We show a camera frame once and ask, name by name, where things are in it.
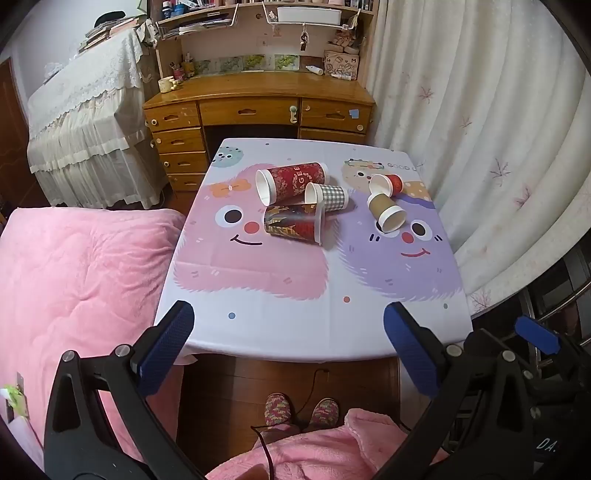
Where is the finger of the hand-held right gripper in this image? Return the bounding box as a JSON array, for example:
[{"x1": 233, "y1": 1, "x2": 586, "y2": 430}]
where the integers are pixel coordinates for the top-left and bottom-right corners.
[{"x1": 514, "y1": 315, "x2": 583, "y2": 370}]

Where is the dark patterned paper cup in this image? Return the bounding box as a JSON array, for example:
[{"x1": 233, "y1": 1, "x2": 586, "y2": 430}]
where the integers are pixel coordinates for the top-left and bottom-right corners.
[{"x1": 263, "y1": 203, "x2": 327, "y2": 246}]

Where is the wooden desk with hutch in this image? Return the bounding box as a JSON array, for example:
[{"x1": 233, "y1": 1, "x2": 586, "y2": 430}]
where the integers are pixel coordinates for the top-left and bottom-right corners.
[{"x1": 142, "y1": 0, "x2": 376, "y2": 205}]

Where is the large red paper cup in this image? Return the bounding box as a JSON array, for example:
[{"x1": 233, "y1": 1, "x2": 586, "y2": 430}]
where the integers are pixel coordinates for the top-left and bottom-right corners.
[{"x1": 255, "y1": 161, "x2": 329, "y2": 206}]

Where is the brown paper cup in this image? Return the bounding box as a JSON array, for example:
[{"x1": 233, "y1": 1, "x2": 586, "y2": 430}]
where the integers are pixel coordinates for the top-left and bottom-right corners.
[{"x1": 366, "y1": 192, "x2": 407, "y2": 233}]

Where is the small red paper cup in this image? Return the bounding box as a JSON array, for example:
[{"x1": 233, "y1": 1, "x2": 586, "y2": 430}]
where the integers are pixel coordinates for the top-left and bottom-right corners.
[{"x1": 369, "y1": 174, "x2": 404, "y2": 197}]

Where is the stack of books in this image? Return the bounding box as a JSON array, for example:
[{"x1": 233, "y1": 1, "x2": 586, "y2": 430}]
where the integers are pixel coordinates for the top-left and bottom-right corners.
[{"x1": 78, "y1": 15, "x2": 141, "y2": 52}]

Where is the black cable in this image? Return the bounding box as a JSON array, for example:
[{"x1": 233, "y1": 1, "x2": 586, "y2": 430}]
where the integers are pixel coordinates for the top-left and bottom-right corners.
[{"x1": 250, "y1": 368, "x2": 331, "y2": 480}]

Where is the white green small object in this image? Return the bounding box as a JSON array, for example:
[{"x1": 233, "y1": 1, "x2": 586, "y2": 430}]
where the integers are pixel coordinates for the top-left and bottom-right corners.
[{"x1": 0, "y1": 373, "x2": 29, "y2": 423}]

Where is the long white box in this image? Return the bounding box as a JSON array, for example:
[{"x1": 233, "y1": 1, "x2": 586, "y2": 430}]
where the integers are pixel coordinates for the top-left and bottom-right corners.
[{"x1": 276, "y1": 6, "x2": 343, "y2": 25}]

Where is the white floral curtain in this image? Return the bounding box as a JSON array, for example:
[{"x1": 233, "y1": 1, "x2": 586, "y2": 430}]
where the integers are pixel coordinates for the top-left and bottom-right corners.
[{"x1": 364, "y1": 0, "x2": 591, "y2": 320}]

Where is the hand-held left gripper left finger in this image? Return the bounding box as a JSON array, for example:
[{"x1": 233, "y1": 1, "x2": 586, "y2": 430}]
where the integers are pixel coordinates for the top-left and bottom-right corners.
[{"x1": 43, "y1": 300, "x2": 206, "y2": 480}]

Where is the wooden door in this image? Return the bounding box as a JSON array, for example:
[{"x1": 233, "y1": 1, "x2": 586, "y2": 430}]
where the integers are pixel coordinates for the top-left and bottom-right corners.
[{"x1": 0, "y1": 59, "x2": 29, "y2": 206}]

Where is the pink fleece robe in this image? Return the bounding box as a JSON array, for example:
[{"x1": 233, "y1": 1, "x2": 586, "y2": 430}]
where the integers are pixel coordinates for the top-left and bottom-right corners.
[{"x1": 205, "y1": 408, "x2": 450, "y2": 480}]

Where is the pink blanket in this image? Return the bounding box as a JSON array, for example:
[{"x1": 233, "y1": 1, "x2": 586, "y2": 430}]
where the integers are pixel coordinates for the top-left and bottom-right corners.
[{"x1": 0, "y1": 208, "x2": 188, "y2": 464}]

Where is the lace-covered piano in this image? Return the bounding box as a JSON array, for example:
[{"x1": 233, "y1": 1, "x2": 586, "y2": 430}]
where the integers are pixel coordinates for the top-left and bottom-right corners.
[{"x1": 25, "y1": 21, "x2": 172, "y2": 210}]

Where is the wooden storage box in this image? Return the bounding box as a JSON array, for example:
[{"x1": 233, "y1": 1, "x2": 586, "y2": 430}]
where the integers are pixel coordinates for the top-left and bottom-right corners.
[{"x1": 323, "y1": 49, "x2": 361, "y2": 77}]

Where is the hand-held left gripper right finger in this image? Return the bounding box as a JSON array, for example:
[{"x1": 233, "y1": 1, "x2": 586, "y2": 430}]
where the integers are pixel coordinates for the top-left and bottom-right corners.
[{"x1": 372, "y1": 301, "x2": 539, "y2": 480}]

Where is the patterned slipper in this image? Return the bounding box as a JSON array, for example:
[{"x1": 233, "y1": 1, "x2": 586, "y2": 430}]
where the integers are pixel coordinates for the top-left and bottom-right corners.
[
  {"x1": 264, "y1": 392, "x2": 293, "y2": 428},
  {"x1": 311, "y1": 398, "x2": 340, "y2": 429}
]

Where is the cartoon printed tablecloth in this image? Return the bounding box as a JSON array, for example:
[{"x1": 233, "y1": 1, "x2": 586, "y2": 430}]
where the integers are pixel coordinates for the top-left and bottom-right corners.
[{"x1": 154, "y1": 137, "x2": 474, "y2": 363}]

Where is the checked paper cup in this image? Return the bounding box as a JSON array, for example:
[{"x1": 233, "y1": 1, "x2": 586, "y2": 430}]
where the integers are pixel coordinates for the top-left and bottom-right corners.
[{"x1": 304, "y1": 182, "x2": 350, "y2": 217}]

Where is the metal chair frame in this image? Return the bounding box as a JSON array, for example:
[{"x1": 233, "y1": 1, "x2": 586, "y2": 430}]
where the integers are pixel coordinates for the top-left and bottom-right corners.
[{"x1": 516, "y1": 242, "x2": 591, "y2": 370}]

